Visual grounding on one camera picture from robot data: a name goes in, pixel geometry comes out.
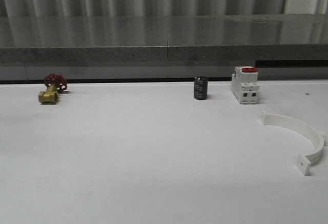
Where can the white half pipe clamp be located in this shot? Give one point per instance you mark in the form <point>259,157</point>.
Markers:
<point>317,138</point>

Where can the black cylindrical capacitor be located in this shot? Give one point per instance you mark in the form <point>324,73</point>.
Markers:
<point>200,87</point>

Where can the brass valve red handwheel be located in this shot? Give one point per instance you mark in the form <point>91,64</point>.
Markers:
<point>55,84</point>

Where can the grey stone counter ledge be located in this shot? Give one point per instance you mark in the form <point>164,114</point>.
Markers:
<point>97,48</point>

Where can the white circuit breaker red switch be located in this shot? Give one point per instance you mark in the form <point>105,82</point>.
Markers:
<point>244,84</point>

